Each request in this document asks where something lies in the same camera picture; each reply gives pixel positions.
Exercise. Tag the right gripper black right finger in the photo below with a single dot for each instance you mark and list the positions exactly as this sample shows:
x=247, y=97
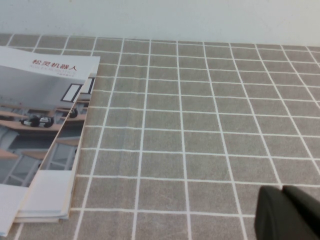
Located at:
x=307, y=207

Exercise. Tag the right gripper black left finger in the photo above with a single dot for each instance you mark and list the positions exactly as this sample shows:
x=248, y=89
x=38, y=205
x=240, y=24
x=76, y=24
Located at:
x=270, y=220

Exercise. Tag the robot classroom cover brochure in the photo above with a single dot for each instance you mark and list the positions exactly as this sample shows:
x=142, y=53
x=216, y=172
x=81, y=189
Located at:
x=37, y=100
x=62, y=155

